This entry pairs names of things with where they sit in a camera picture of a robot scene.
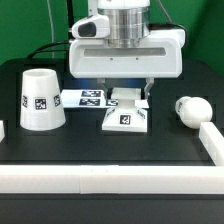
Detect white lamp shade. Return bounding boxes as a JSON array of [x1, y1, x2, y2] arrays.
[[20, 69, 66, 131]]

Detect white front fence bar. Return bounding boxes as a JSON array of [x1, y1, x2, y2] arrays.
[[0, 165, 224, 194]]

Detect white marker sheet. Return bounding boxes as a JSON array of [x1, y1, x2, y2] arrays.
[[59, 89, 150, 109]]

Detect white lamp bulb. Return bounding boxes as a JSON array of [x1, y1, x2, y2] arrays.
[[175, 96, 213, 129]]

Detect white left fence bar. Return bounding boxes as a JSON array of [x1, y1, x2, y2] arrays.
[[0, 120, 5, 143]]

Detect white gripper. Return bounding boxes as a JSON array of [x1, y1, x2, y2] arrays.
[[69, 29, 185, 99]]

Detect white lamp base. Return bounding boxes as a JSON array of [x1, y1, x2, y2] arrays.
[[102, 88, 148, 133]]

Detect black cable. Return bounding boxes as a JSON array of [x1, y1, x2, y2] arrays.
[[25, 0, 83, 60]]

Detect white right fence bar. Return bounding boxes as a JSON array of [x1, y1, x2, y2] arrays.
[[199, 122, 224, 167]]

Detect white fence bar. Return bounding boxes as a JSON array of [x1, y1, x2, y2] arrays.
[[0, 120, 5, 143], [199, 122, 224, 167], [0, 165, 224, 194]]

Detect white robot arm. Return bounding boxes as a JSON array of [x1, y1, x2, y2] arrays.
[[69, 0, 186, 98]]

